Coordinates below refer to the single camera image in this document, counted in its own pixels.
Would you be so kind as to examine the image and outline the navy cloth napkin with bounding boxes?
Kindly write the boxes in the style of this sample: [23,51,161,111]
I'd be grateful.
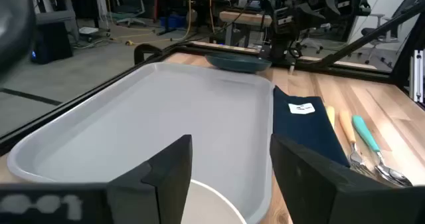
[272,85,351,168]

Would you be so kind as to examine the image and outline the teal-handled spoon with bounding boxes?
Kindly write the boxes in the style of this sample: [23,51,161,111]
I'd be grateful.
[351,114,414,188]

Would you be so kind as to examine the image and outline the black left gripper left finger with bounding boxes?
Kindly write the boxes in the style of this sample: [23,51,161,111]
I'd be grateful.
[106,134,194,224]

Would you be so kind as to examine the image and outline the blue storage bin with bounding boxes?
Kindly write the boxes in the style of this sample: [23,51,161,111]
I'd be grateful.
[159,14,187,29]

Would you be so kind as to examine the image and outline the dark teal plate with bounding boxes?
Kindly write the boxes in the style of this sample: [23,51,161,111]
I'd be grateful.
[204,52,273,74]

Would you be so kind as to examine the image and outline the yellow-handled knife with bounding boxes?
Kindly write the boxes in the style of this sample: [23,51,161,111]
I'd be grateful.
[324,104,337,130]

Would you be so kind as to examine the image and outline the orange-handled fork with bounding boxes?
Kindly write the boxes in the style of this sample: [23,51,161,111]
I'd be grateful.
[338,110,378,180]

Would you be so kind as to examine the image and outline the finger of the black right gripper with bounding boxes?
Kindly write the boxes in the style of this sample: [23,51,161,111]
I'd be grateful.
[297,3,327,21]
[323,0,343,17]

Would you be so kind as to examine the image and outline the grey plastic tray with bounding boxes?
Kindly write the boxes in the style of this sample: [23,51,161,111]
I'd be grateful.
[6,61,276,224]

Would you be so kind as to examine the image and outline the grey office chair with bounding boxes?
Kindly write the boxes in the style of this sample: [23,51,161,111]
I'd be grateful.
[108,0,147,27]

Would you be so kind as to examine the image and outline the white ribbed bowl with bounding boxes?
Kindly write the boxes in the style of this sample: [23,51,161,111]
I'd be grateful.
[181,179,248,224]

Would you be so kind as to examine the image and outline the black table clamp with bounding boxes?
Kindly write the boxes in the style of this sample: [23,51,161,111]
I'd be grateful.
[133,43,163,65]

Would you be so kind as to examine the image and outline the silver frame bracket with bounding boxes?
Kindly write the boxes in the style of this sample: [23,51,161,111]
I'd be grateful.
[410,49,425,104]

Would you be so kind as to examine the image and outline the white office chair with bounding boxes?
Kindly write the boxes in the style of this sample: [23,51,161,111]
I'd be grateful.
[361,0,422,67]

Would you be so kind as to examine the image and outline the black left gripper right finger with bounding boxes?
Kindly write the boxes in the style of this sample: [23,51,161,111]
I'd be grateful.
[269,133,396,224]

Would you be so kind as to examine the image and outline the black computer tower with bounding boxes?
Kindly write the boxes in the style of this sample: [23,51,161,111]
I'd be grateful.
[30,21,74,65]

